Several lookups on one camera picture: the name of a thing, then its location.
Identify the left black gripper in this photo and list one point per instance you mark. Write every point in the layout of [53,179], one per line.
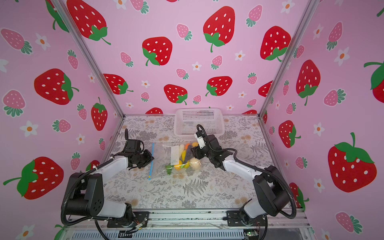
[149,158]

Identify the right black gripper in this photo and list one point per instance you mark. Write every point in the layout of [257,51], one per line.
[196,152]

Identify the beige toy potato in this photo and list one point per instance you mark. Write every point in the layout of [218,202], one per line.
[195,164]

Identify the dark purple toy eggplant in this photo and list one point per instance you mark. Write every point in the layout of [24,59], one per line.
[189,155]

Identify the white toy radish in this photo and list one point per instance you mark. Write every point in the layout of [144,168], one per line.
[175,157]

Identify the clear zip top bag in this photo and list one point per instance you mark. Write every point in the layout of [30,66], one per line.
[161,154]

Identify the white plastic basket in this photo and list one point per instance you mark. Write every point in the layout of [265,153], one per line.
[186,121]

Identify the yellow toy banana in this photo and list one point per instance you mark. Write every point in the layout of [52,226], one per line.
[183,156]

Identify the yellow toy lemon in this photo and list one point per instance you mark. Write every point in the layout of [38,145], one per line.
[179,166]

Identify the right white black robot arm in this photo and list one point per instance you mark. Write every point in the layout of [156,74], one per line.
[273,194]

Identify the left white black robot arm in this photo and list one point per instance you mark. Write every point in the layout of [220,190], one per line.
[84,198]

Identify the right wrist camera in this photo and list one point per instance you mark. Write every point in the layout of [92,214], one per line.
[200,137]

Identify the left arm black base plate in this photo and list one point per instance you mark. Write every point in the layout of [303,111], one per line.
[130,220]

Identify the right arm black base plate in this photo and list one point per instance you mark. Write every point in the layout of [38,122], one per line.
[238,218]

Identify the aluminium front rail frame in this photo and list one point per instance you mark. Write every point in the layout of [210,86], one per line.
[195,224]

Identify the left aluminium corner post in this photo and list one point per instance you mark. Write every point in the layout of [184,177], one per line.
[79,40]

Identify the aluminium corner post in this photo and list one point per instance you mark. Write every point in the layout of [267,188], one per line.
[296,39]
[79,40]

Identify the right aluminium corner post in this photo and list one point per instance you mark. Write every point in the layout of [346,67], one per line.
[296,39]

